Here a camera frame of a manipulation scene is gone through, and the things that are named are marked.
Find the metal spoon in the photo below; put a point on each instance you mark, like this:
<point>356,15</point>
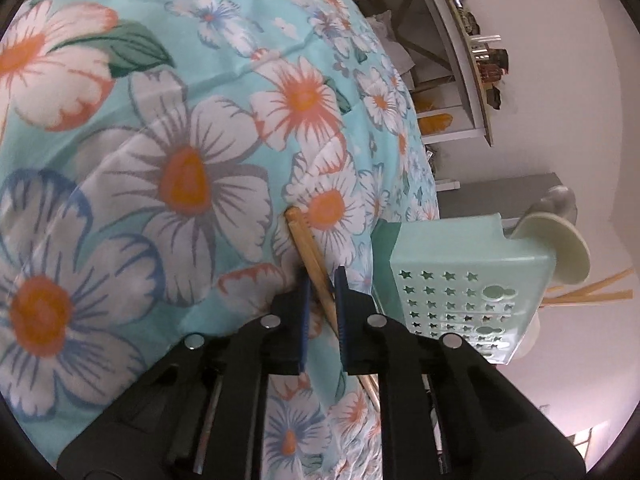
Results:
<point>559,200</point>

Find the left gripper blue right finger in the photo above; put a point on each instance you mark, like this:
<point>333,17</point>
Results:
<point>446,412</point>

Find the floral blue tablecloth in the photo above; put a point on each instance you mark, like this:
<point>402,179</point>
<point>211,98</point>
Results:
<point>149,151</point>

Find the silver refrigerator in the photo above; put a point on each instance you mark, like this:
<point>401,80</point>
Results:
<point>509,197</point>

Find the wooden chopstick lone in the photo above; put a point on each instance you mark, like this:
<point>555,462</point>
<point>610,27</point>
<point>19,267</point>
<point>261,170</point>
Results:
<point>594,287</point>

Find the mint green utensil holder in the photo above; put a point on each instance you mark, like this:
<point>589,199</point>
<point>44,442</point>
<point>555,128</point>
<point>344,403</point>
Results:
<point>461,276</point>

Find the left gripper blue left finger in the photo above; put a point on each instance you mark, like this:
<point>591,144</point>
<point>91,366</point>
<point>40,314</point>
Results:
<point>199,411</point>

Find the white rice paddle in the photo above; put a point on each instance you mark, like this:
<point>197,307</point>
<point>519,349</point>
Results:
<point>529,339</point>

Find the red cola bottles pack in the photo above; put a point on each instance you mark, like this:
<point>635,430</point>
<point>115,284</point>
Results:
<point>494,65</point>

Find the cream plastic soup ladle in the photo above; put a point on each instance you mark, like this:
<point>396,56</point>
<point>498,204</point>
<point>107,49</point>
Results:
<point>572,255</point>

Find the yellow plastic bag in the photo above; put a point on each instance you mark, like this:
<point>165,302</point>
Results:
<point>435,124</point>

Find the white wooden side table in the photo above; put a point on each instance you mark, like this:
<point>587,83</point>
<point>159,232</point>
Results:
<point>445,76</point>

